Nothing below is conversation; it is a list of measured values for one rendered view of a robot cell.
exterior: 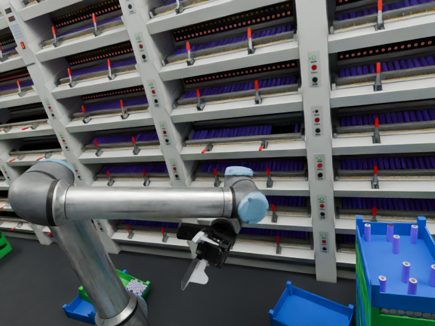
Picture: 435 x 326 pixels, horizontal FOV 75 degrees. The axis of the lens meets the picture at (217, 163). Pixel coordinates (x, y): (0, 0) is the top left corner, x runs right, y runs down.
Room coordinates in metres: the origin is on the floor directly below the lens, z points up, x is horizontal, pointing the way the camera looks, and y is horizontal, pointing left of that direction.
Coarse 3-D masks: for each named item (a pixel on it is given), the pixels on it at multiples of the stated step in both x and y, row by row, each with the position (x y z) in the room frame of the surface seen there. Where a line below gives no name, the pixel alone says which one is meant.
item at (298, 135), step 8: (240, 136) 1.24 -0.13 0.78; (248, 136) 1.22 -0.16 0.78; (256, 136) 1.20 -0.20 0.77; (264, 136) 1.18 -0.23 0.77; (272, 136) 1.17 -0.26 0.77; (280, 136) 1.15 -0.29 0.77; (288, 136) 1.14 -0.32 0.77; (296, 136) 1.12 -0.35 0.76; (192, 144) 1.34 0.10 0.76; (232, 144) 1.23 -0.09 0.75
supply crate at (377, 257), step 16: (384, 224) 0.76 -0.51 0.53; (400, 224) 0.74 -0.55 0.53; (416, 224) 0.72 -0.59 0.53; (384, 240) 0.73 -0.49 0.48; (400, 240) 0.72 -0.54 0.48; (432, 240) 0.64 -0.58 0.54; (368, 256) 0.68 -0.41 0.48; (384, 256) 0.66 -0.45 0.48; (400, 256) 0.65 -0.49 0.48; (416, 256) 0.64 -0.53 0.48; (432, 256) 0.62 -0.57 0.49; (368, 272) 0.57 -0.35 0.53; (384, 272) 0.61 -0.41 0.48; (400, 272) 0.59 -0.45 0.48; (416, 272) 0.58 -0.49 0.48; (368, 288) 0.55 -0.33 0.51; (400, 288) 0.54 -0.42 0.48; (432, 288) 0.52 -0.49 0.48; (384, 304) 0.50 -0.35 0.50; (400, 304) 0.49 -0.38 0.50; (416, 304) 0.48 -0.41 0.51; (432, 304) 0.46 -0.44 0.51
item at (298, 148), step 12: (216, 120) 1.40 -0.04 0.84; (228, 120) 1.38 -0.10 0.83; (240, 120) 1.35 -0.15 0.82; (192, 132) 1.45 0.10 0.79; (300, 132) 1.16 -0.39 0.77; (180, 144) 1.34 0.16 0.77; (228, 144) 1.26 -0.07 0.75; (240, 144) 1.23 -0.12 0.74; (252, 144) 1.20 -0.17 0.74; (276, 144) 1.14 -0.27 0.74; (288, 144) 1.12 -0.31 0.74; (300, 144) 1.09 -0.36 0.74; (192, 156) 1.30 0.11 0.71; (204, 156) 1.27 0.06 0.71; (216, 156) 1.25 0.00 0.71; (228, 156) 1.22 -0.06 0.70; (240, 156) 1.20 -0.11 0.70; (252, 156) 1.17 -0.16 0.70; (264, 156) 1.15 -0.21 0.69; (276, 156) 1.13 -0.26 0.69; (288, 156) 1.11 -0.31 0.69; (300, 156) 1.09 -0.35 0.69
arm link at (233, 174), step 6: (228, 168) 0.83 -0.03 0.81; (234, 168) 0.83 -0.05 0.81; (240, 168) 0.84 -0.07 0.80; (246, 168) 0.84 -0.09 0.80; (228, 174) 0.81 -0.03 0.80; (234, 174) 0.79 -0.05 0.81; (240, 174) 0.79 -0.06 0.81; (246, 174) 0.79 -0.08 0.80; (252, 174) 0.81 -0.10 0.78; (228, 180) 0.80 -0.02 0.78; (234, 180) 0.77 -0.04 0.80
